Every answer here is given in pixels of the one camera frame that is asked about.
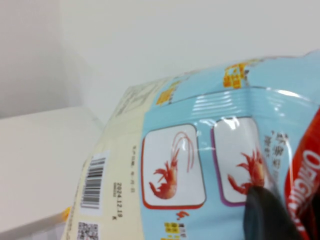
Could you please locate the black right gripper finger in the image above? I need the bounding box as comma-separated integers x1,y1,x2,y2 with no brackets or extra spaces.
243,186,303,240

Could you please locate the shrimp cracker snack bag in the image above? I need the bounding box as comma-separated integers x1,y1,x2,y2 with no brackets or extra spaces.
63,48,320,240

